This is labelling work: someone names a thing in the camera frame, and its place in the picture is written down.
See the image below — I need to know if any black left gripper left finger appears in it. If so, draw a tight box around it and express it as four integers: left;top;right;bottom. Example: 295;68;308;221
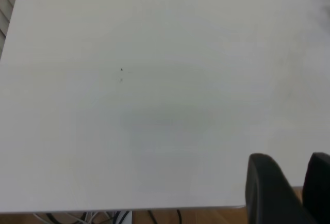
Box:
244;153;317;224

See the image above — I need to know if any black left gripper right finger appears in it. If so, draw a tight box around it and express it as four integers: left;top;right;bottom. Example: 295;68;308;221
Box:
302;152;330;224

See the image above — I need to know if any white power strip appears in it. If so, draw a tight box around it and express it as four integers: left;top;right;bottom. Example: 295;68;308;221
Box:
113;210;133;224

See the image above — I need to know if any white cable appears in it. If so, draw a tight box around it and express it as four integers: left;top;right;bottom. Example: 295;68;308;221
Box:
33;211;100;224

